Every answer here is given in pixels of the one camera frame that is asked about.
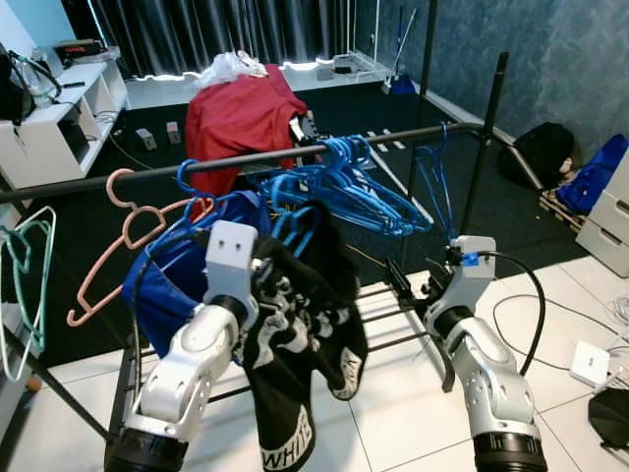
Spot black printed garment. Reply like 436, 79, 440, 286
246, 202, 370, 471

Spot white hanger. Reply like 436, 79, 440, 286
0, 221, 50, 384

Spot green hanger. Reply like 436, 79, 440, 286
3, 206, 58, 355

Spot pink hanger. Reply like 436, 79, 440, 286
67, 167, 217, 328

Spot wooden pallet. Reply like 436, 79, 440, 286
539, 187, 586, 232

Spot black soft bag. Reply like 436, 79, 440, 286
496, 121, 576, 191

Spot white square box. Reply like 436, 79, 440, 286
568, 339, 612, 387

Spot white drawer unit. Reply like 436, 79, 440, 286
575, 177, 629, 278

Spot black carpet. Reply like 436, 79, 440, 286
59, 84, 551, 340

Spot blue bag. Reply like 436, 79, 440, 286
555, 133, 629, 215

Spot blue dustpan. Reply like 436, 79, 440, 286
383, 74, 416, 96

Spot red cloth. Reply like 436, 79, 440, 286
185, 64, 311, 222

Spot blue shirt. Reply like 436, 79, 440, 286
123, 192, 227, 360

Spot white shelf unit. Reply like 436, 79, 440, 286
0, 44, 131, 193

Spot black metal clothes rack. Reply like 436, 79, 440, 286
0, 0, 549, 472

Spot white plastic bag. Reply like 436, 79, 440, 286
197, 49, 271, 88

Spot dark curtain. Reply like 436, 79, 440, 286
64, 0, 355, 78

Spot black clock red digits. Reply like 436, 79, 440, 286
54, 41, 104, 60

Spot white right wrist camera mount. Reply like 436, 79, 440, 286
447, 236, 497, 311

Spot white cable bundle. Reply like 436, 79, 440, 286
604, 293, 629, 340

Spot grey handled broom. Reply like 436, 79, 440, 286
388, 5, 419, 85

